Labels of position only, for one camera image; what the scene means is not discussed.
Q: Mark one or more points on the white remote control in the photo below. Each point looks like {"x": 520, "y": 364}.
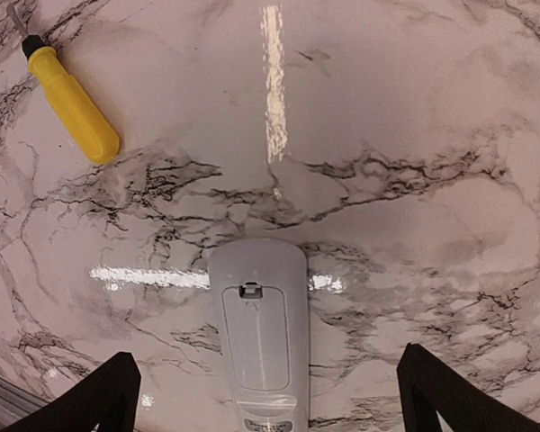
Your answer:
{"x": 260, "y": 297}

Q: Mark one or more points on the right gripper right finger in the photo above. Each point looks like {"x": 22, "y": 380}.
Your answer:
{"x": 430, "y": 391}

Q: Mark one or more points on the yellow handled screwdriver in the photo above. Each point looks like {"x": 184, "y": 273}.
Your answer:
{"x": 84, "y": 121}

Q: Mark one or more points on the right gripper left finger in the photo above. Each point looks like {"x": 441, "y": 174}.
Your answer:
{"x": 105, "y": 400}

